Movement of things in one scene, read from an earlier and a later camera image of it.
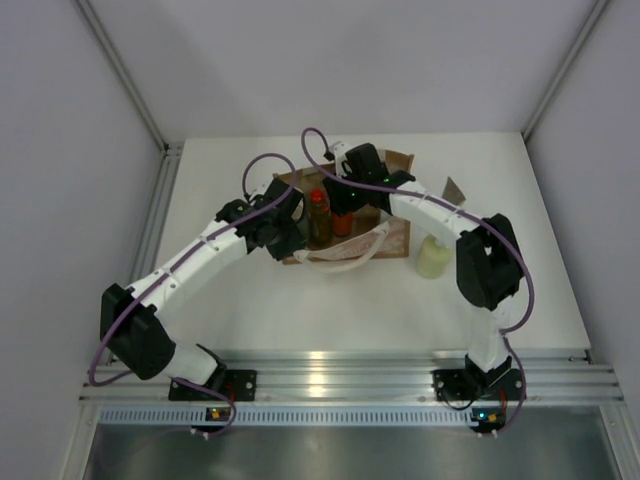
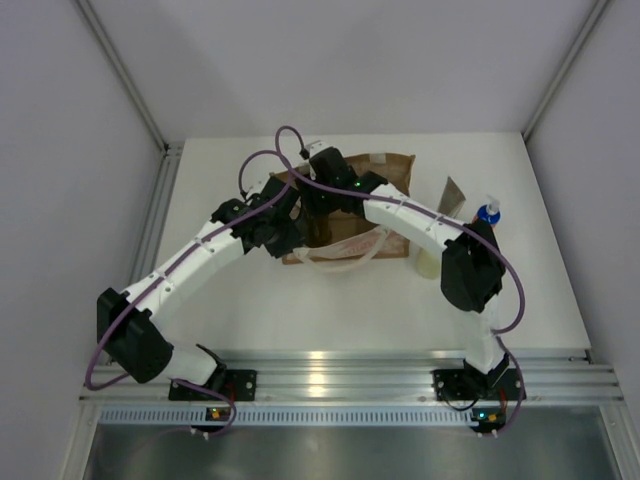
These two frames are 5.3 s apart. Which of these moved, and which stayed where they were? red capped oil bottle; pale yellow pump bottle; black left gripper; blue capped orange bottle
Moved: blue capped orange bottle
Stayed: red capped oil bottle; pale yellow pump bottle; black left gripper
